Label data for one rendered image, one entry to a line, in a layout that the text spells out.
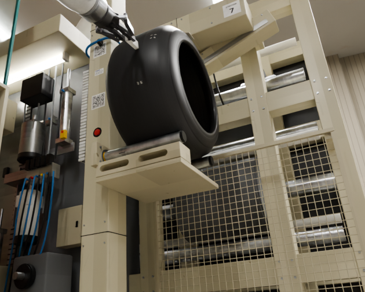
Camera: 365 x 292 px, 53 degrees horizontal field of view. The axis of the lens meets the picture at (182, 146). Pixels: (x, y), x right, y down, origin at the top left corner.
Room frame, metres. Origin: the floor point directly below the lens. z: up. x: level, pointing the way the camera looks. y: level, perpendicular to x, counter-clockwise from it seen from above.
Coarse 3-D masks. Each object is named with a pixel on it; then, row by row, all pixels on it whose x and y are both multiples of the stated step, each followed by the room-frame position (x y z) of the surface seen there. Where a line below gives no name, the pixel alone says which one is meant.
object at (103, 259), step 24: (120, 0) 1.45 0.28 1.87; (96, 120) 1.41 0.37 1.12; (120, 144) 1.45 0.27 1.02; (96, 192) 1.40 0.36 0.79; (96, 216) 1.40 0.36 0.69; (120, 216) 1.45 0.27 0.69; (96, 240) 1.40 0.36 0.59; (120, 240) 1.45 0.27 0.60; (96, 264) 1.40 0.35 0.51; (120, 264) 1.45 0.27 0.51; (96, 288) 1.40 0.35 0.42; (120, 288) 1.46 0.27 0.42
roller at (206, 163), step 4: (208, 156) 1.43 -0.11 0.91; (192, 160) 1.45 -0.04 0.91; (196, 160) 1.44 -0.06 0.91; (200, 160) 1.43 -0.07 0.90; (204, 160) 1.43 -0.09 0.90; (208, 160) 1.42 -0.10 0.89; (212, 160) 1.44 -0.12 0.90; (192, 164) 1.45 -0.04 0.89; (196, 164) 1.44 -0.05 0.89; (200, 164) 1.44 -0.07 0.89; (204, 164) 1.44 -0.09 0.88; (208, 164) 1.43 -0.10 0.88; (212, 164) 1.43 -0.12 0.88; (196, 168) 1.46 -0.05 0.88; (200, 168) 1.46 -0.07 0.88
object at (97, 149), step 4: (92, 144) 1.27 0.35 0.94; (96, 144) 1.27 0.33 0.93; (100, 144) 1.29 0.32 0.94; (92, 148) 1.27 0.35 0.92; (96, 148) 1.27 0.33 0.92; (100, 148) 1.29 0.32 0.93; (104, 148) 1.31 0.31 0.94; (108, 148) 1.34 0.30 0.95; (92, 152) 1.27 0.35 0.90; (96, 152) 1.27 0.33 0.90; (100, 152) 1.29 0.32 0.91; (92, 156) 1.27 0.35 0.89; (96, 156) 1.27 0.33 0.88; (100, 156) 1.29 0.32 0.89; (92, 160) 1.27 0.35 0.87; (96, 160) 1.27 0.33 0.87; (100, 160) 1.28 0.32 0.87; (104, 160) 1.31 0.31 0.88; (92, 164) 1.27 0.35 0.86; (96, 164) 1.27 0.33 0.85
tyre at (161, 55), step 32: (160, 32) 1.08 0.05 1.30; (128, 64) 1.10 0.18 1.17; (160, 64) 1.06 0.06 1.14; (192, 64) 1.45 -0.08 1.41; (128, 96) 1.13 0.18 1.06; (160, 96) 1.10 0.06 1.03; (192, 96) 1.57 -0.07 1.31; (128, 128) 1.21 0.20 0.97; (160, 128) 1.19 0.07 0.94; (192, 128) 1.22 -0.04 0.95
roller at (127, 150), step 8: (160, 136) 1.20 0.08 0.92; (168, 136) 1.18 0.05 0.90; (176, 136) 1.17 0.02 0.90; (184, 136) 1.18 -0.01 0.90; (136, 144) 1.24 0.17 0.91; (144, 144) 1.22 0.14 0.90; (152, 144) 1.21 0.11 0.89; (160, 144) 1.20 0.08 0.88; (104, 152) 1.30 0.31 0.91; (112, 152) 1.28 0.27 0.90; (120, 152) 1.27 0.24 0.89; (128, 152) 1.26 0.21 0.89
